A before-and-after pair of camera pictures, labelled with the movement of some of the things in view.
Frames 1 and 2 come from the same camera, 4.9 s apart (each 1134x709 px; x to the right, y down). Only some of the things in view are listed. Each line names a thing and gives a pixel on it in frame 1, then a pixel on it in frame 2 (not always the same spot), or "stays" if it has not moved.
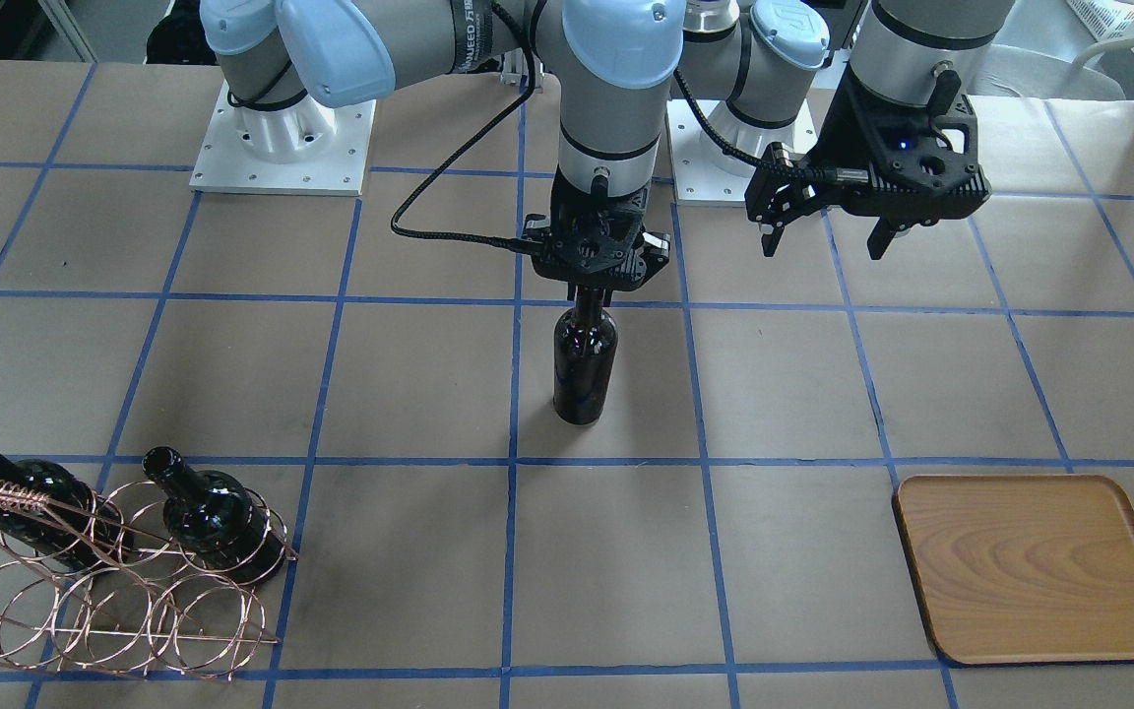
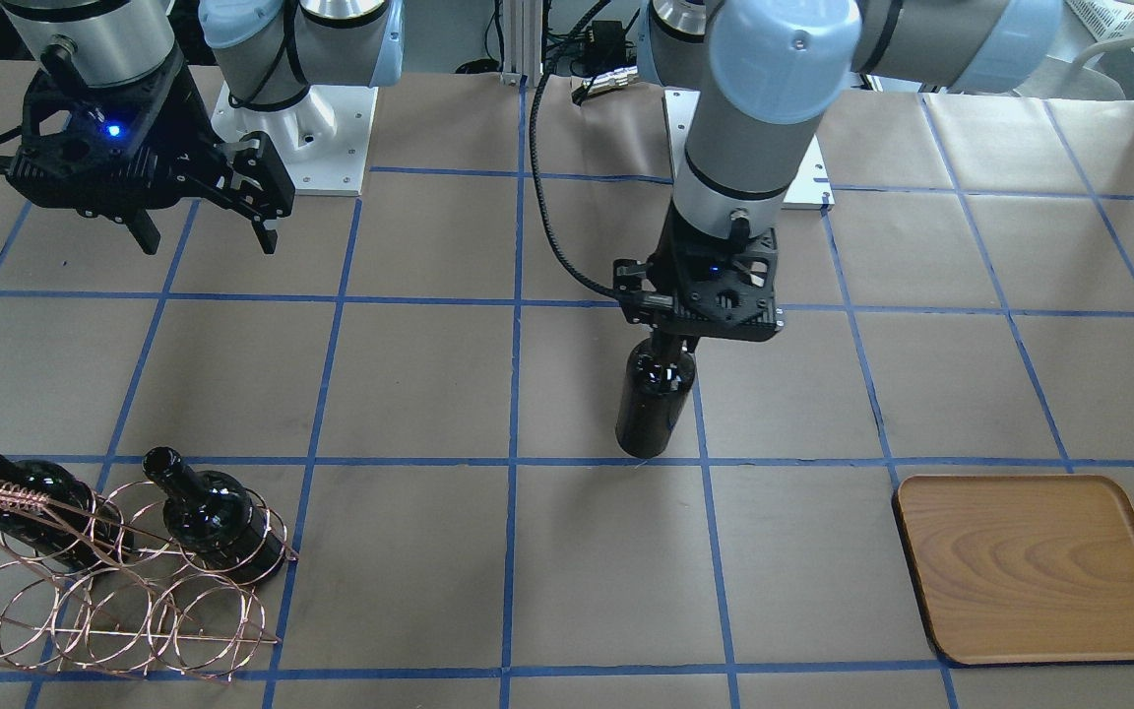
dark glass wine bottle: x=585 y=353 → x=658 y=382
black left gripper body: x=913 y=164 → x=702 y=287
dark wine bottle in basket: x=214 y=516 stays
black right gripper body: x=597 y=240 → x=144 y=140
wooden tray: x=1035 y=568 stays
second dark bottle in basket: x=76 y=521 stays
